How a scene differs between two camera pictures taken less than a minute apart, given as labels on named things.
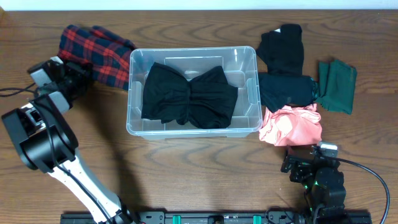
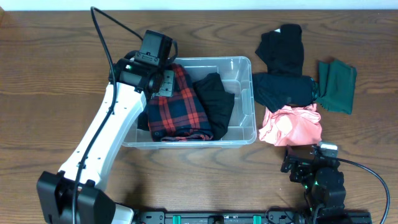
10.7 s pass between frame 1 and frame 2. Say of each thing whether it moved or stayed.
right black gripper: stayed
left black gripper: moved
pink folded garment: stayed
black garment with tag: stayed
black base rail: stayed
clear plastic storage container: moved
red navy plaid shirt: moved
